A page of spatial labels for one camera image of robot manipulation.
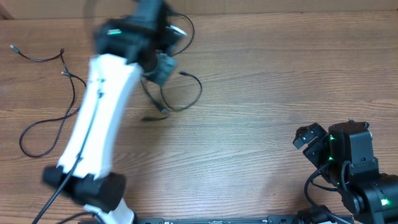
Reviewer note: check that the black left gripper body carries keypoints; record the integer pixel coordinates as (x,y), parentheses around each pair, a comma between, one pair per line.
(164,72)

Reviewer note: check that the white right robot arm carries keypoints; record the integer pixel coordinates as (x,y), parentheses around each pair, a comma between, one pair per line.
(343,155)

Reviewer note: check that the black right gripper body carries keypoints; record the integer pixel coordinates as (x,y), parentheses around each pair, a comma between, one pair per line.
(319,154)

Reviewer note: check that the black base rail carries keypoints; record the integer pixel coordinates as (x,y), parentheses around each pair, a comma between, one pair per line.
(271,219)

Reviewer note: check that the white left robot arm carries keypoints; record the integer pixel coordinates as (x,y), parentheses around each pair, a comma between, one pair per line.
(125,50)

